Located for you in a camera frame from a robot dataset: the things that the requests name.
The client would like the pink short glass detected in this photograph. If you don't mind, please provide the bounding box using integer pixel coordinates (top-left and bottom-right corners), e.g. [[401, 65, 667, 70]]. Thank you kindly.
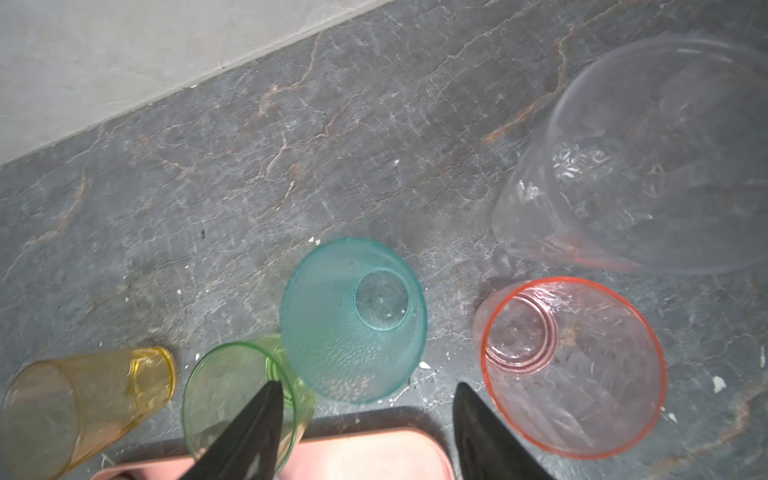
[[472, 277, 667, 460]]

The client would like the short yellow glass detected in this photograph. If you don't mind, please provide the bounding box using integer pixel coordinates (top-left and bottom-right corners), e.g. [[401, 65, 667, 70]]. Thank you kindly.
[[1, 347, 177, 479]]

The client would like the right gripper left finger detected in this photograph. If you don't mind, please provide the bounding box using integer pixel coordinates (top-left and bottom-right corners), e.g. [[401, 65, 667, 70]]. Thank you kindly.
[[181, 381, 284, 480]]

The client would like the teal dimpled cup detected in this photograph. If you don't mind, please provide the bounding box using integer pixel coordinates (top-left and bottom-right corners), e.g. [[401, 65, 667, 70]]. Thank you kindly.
[[280, 238, 428, 404]]

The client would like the short green glass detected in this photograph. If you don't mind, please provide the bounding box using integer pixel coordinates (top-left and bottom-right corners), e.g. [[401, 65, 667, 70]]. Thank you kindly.
[[181, 334, 316, 471]]

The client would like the pink plastic tray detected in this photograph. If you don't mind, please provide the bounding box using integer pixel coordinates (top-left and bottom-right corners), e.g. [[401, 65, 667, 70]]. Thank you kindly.
[[94, 428, 455, 479]]

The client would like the clear glass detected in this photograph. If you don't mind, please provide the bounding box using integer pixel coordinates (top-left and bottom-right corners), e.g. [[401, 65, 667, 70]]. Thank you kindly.
[[491, 35, 767, 275]]

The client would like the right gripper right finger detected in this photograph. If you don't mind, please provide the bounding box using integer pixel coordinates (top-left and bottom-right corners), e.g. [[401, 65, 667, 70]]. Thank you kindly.
[[452, 382, 554, 480]]

